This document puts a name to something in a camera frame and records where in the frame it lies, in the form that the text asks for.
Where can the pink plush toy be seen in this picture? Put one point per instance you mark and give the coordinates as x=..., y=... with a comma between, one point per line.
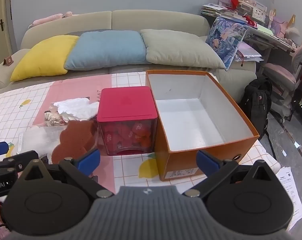
x=51, y=18

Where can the cream plush toy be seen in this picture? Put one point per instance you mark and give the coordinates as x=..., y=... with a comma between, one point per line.
x=53, y=120

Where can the white desk organizer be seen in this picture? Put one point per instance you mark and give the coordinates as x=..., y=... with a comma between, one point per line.
x=253, y=11

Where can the beige sofa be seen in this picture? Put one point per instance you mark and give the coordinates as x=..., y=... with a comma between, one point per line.
x=131, y=20

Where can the red cube box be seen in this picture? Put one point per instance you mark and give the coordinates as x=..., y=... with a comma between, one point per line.
x=127, y=102

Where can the white paper sheets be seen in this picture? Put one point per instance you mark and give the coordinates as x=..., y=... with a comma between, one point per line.
x=290, y=192

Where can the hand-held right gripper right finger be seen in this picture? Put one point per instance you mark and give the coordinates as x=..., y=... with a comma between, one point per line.
x=207, y=162

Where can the orange cardboard box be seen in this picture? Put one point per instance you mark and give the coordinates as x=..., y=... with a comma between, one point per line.
x=188, y=155

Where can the yellow pillow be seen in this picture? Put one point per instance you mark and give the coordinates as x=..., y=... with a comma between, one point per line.
x=43, y=57

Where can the purple bag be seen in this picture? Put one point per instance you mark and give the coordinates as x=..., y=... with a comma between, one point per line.
x=278, y=26

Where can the grey desk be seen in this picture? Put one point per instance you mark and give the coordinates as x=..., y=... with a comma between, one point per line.
x=265, y=38

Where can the checkered fruit print tablecloth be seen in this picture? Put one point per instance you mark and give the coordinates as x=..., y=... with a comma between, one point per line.
x=11, y=110

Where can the grey-green pillow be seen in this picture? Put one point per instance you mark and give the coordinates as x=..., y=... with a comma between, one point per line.
x=181, y=48

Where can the pink mat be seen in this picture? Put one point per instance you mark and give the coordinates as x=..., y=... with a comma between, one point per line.
x=76, y=87

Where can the plastic document sleeves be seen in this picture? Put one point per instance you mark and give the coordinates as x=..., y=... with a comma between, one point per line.
x=249, y=52

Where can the brown cloud-shaped sponge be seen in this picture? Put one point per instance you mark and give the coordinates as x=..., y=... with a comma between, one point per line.
x=73, y=137

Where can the pile of books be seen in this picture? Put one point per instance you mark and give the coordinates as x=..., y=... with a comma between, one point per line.
x=216, y=10

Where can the clear plastic bag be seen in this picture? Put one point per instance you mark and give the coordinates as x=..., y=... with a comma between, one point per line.
x=38, y=138

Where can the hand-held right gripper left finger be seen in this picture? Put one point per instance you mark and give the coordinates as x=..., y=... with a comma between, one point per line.
x=89, y=158

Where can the pink grey desk chair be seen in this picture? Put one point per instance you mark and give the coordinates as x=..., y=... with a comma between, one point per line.
x=280, y=76

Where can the blue pillow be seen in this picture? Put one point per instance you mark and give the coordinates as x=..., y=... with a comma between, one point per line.
x=106, y=48

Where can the white cloth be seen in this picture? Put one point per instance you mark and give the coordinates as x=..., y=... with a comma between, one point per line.
x=74, y=107

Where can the blue patterned bag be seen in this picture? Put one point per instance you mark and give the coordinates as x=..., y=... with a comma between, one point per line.
x=226, y=40

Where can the black backpack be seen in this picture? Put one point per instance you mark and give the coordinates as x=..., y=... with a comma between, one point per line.
x=257, y=102

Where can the small brown stand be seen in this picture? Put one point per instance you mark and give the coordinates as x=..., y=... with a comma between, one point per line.
x=8, y=61

